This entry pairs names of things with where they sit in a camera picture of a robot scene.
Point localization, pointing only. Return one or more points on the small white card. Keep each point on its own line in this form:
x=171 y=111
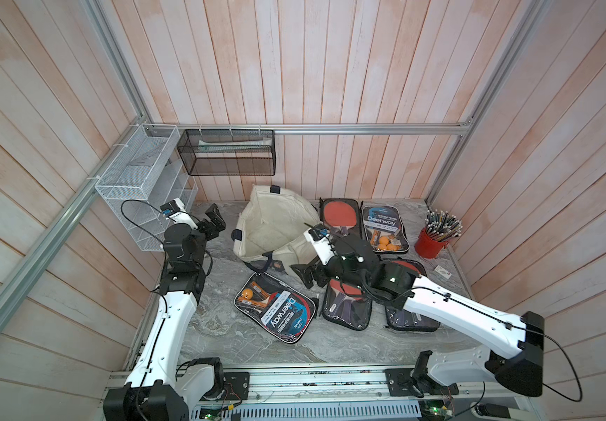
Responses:
x=442 y=273

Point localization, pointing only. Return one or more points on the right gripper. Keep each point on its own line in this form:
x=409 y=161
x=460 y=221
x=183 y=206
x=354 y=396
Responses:
x=308 y=277

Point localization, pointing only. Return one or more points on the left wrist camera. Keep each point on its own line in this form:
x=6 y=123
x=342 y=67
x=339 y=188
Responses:
x=175 y=210

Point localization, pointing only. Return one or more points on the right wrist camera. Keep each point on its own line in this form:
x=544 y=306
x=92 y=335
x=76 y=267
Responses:
x=319 y=238

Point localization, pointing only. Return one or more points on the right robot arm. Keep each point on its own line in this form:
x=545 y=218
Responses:
x=510 y=347

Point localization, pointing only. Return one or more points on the red paddle case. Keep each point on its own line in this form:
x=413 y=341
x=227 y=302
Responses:
x=401 y=320
x=342 y=216
x=346 y=306

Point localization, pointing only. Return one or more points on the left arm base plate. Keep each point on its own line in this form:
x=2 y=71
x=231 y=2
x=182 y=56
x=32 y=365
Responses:
x=232 y=386

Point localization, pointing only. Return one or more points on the cream canvas tote bag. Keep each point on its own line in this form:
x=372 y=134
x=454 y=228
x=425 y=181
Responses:
x=271 y=228

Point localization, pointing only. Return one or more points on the white wire mesh shelf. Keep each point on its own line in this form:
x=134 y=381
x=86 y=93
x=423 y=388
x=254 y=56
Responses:
x=146 y=173

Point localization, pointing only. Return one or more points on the black mesh wall basket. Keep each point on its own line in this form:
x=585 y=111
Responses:
x=228 y=152

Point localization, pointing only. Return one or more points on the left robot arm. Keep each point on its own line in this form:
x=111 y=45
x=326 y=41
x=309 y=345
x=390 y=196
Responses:
x=159 y=387

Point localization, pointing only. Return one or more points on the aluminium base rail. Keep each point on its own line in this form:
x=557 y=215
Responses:
x=352 y=393

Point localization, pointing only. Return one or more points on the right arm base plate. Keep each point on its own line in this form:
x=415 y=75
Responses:
x=403 y=381

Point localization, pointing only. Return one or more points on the red pencil cup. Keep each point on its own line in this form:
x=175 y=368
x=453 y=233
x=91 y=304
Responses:
x=427 y=247

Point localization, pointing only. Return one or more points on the bundle of pencils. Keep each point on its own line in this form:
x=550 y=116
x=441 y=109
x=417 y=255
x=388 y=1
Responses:
x=442 y=226

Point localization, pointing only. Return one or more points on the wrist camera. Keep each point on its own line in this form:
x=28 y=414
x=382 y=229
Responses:
x=175 y=210
x=319 y=238

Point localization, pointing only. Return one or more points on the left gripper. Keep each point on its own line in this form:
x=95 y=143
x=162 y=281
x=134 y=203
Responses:
x=216 y=219

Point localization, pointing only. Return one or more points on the horizontal aluminium frame bar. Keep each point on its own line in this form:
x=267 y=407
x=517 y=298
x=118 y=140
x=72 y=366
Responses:
x=341 y=129

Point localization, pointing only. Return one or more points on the blue Deerway paddle case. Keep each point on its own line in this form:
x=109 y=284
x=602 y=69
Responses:
x=384 y=229

